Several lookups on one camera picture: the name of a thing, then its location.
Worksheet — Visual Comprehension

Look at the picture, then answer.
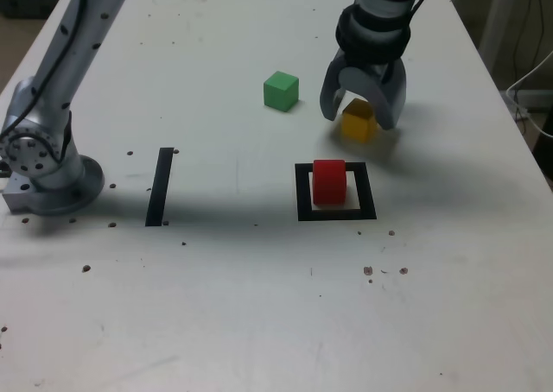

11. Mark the yellow cube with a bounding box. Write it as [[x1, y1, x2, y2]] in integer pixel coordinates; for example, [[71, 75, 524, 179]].
[[340, 98, 380, 144]]

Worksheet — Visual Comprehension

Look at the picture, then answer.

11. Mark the white frame post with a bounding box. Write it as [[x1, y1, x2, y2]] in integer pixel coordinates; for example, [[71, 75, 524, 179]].
[[478, 0, 515, 67]]

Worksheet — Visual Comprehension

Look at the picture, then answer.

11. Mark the black tape square outline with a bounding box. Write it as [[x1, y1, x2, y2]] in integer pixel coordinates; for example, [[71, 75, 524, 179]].
[[294, 161, 378, 223]]

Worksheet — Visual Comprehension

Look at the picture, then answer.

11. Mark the green cube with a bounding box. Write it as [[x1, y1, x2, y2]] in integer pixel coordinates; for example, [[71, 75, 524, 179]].
[[263, 70, 301, 113]]

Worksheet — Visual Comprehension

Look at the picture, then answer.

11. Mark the thin black cable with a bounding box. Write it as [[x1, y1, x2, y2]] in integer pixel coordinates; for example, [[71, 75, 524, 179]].
[[512, 0, 547, 93]]

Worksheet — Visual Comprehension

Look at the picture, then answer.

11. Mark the white cable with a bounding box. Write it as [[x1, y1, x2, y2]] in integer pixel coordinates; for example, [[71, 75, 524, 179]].
[[504, 50, 553, 139]]

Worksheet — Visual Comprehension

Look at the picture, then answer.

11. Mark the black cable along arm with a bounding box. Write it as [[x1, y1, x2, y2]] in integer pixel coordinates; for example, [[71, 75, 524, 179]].
[[0, 0, 433, 138]]

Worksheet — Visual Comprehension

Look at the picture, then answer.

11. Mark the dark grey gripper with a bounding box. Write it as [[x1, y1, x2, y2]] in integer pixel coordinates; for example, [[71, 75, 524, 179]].
[[319, 48, 409, 131]]

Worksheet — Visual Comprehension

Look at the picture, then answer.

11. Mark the black tape strip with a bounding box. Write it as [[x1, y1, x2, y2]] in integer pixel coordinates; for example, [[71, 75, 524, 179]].
[[144, 147, 175, 228]]

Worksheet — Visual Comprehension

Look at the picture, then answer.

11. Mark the red cube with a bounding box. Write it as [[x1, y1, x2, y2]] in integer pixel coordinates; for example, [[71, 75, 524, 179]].
[[311, 159, 348, 206]]

